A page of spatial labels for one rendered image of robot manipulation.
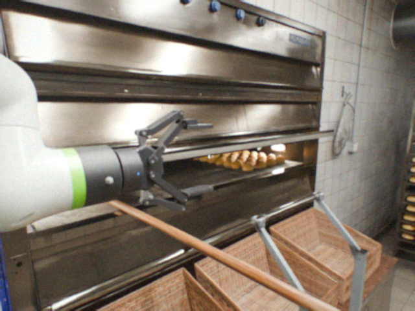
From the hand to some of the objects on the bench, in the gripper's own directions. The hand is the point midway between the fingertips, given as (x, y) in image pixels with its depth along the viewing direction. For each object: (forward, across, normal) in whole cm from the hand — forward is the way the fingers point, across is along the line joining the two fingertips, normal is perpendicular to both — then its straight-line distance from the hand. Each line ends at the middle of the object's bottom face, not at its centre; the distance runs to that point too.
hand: (205, 157), depth 59 cm
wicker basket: (+6, +91, -29) cm, 96 cm away
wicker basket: (+127, +91, -30) cm, 159 cm away
